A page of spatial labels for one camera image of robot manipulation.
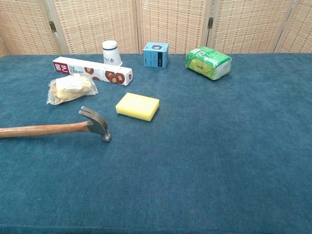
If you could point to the yellow sponge block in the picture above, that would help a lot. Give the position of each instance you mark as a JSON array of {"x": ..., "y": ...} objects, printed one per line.
[{"x": 137, "y": 106}]

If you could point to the blue table cloth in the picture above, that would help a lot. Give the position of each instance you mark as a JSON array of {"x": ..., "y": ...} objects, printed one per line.
[{"x": 195, "y": 158}]

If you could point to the light blue cardboard box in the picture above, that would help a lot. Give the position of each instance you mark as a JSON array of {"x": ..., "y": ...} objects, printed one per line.
[{"x": 156, "y": 56}]

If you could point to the white red baking paper box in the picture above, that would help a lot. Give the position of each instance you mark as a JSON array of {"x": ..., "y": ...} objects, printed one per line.
[{"x": 97, "y": 72}]

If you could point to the green tissue pack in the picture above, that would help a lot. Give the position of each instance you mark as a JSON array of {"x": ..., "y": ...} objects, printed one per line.
[{"x": 207, "y": 63}]

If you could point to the white paper cup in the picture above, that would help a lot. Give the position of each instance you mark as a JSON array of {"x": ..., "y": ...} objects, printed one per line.
[{"x": 111, "y": 54}]

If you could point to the clear bag of bread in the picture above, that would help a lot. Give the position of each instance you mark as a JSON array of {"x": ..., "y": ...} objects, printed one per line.
[{"x": 69, "y": 91}]

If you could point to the woven bamboo folding screen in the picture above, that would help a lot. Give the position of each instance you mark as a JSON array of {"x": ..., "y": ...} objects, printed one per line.
[{"x": 170, "y": 24}]

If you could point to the brass screen hinge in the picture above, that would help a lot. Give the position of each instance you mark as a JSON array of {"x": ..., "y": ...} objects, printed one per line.
[
  {"x": 52, "y": 26},
  {"x": 210, "y": 23}
]

